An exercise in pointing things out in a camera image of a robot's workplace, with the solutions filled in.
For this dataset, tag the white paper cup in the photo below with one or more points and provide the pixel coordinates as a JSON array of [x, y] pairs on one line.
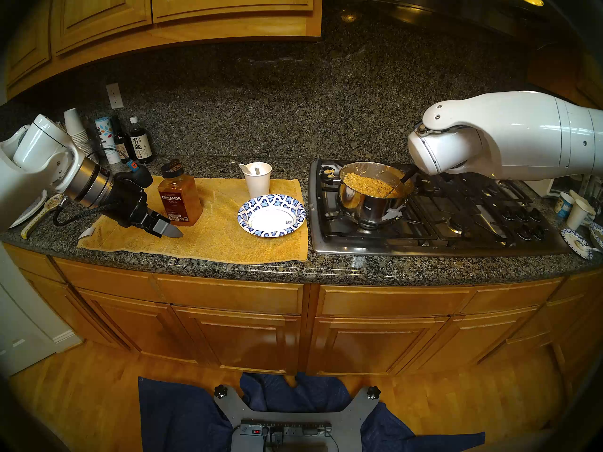
[[578, 194], [578, 215], [258, 185]]

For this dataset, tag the yellow towel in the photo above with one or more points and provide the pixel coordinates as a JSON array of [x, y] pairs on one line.
[[221, 234]]

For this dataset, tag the white blue salt canister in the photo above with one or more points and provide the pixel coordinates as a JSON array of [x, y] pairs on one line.
[[106, 135]]

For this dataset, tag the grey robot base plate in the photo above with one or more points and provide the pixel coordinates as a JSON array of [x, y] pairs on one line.
[[348, 418]]

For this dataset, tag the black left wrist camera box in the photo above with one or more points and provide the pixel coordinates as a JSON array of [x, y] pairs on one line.
[[141, 175]]

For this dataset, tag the stack of white paper cups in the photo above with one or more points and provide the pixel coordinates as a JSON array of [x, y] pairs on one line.
[[74, 126]]

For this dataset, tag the blue patterned paper plate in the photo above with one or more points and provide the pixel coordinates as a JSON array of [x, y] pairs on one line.
[[577, 243]]

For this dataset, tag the white paper scrap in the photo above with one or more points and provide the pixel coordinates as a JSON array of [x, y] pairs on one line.
[[87, 233]]

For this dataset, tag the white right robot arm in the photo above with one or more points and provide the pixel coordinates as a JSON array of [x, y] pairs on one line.
[[518, 135]]

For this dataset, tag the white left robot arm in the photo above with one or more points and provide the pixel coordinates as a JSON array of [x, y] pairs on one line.
[[42, 145]]

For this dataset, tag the stainless steel pot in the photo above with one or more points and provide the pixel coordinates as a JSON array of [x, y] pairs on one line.
[[362, 208]]

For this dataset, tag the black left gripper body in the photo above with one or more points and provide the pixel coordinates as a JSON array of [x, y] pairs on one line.
[[125, 201]]

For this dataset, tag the small dark glass bottle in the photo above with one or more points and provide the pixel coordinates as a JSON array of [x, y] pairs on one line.
[[121, 145]]

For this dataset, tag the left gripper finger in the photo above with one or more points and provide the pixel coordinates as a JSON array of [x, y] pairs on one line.
[[160, 230], [165, 220]]

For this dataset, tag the stainless range hood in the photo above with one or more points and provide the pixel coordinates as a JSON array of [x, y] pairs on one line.
[[424, 1]]

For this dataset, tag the ground cinnamon jar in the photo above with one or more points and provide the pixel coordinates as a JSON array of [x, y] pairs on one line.
[[179, 204]]

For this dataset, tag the dirty wooden spoon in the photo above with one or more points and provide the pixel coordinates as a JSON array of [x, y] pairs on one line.
[[40, 215]]

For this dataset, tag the blue white yogurt cup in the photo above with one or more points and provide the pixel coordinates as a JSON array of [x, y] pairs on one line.
[[564, 206]]

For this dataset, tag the soy sauce bottle white label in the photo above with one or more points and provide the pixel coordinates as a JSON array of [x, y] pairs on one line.
[[140, 145]]

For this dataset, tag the wooden upper cabinet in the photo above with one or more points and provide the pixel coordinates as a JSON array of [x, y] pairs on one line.
[[103, 13], [591, 74]]

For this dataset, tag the white wall outlet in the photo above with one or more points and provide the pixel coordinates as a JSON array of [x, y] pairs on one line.
[[115, 96]]

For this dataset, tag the white plastic spoon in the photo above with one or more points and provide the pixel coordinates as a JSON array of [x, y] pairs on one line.
[[245, 167]]

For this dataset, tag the wooden lower cabinets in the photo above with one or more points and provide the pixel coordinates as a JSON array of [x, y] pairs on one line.
[[226, 293]]

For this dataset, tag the stainless gas cooktop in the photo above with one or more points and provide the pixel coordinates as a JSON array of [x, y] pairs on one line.
[[424, 230]]

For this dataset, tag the dark blue cloth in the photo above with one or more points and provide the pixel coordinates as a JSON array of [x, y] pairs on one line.
[[179, 418]]

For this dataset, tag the oatmeal mass in pot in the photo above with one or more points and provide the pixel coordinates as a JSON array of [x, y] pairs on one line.
[[365, 183]]

